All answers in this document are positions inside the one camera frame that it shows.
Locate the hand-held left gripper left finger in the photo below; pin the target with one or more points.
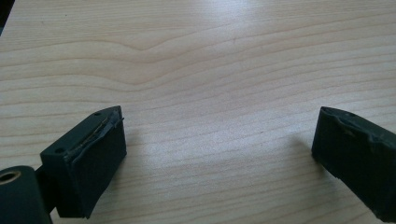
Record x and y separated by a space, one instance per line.
88 168

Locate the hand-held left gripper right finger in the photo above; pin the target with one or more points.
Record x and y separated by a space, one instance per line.
358 161

